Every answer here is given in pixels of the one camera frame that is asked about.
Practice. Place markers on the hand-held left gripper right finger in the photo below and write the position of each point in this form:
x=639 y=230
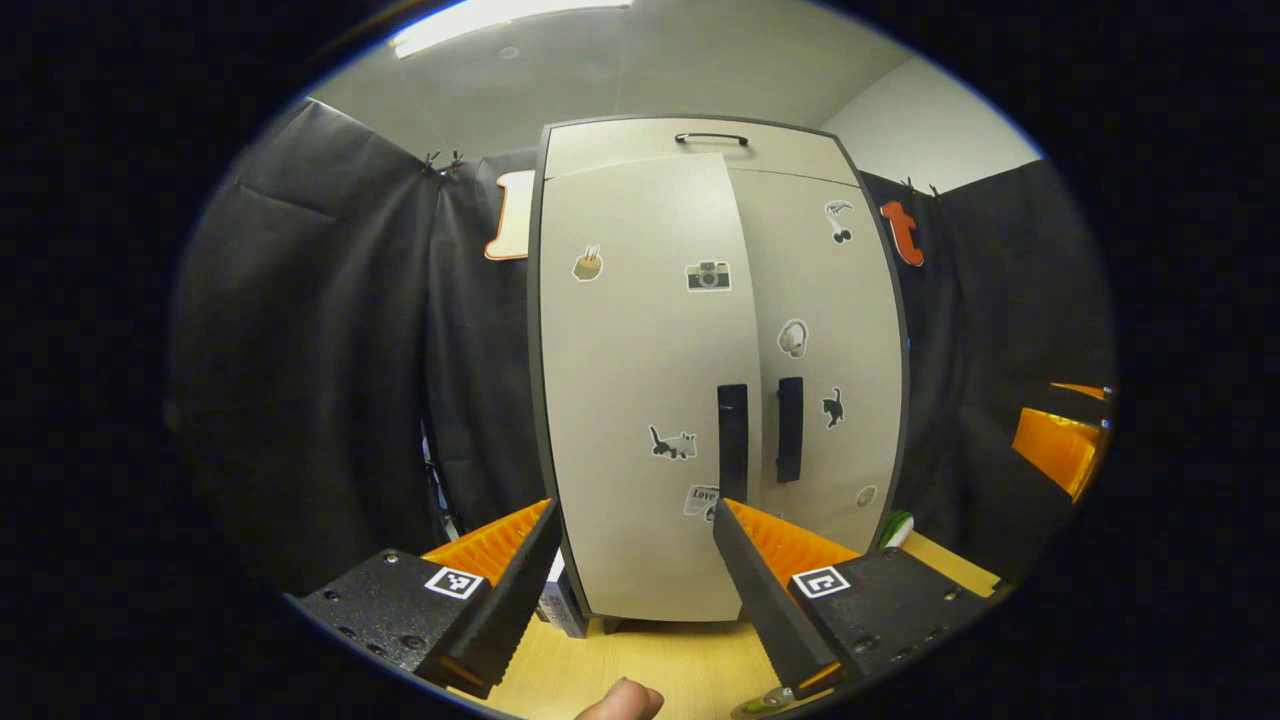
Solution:
x=750 y=590

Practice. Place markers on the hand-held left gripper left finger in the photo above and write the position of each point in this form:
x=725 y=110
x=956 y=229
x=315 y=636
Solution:
x=520 y=590

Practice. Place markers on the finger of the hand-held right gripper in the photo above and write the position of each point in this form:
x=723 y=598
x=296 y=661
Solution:
x=1085 y=405
x=1050 y=450

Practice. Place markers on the green label plastic bottle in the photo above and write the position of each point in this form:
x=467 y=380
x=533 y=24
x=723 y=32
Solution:
x=778 y=696

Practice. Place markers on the white cabinet door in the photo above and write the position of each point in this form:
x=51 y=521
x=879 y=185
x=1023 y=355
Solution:
x=640 y=360
x=830 y=300

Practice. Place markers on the white grey cabinet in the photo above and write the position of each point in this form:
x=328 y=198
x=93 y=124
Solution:
x=536 y=330

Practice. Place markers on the white cabinet drawer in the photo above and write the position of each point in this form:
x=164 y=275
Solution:
x=620 y=150

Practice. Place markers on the white box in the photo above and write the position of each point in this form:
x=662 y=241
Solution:
x=562 y=600

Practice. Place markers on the green white object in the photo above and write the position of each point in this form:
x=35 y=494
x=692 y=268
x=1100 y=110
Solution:
x=897 y=528

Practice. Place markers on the black backdrop cloth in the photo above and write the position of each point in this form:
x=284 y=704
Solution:
x=320 y=350

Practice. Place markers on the ceiling light panel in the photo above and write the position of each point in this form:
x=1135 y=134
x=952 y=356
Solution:
x=480 y=18

